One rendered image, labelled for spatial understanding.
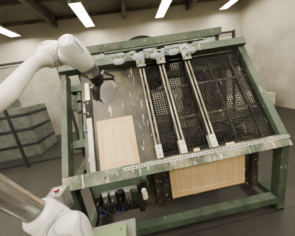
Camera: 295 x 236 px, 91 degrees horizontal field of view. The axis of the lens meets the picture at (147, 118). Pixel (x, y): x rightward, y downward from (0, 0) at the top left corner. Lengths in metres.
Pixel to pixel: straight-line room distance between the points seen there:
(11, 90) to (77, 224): 0.59
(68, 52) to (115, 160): 1.03
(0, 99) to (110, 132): 1.03
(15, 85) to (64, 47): 0.23
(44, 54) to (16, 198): 0.63
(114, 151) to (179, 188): 0.89
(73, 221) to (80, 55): 0.72
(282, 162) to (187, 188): 1.00
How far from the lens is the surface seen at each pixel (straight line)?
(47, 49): 0.86
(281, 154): 2.00
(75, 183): 1.54
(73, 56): 0.75
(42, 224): 0.95
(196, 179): 1.90
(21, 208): 0.90
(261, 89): 2.03
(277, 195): 2.28
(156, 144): 1.39
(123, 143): 1.46
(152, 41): 2.32
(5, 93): 0.65
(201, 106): 1.60
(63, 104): 1.76
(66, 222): 0.84
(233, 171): 2.08
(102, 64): 1.79
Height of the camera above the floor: 1.63
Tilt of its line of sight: 15 degrees down
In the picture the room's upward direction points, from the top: 9 degrees counter-clockwise
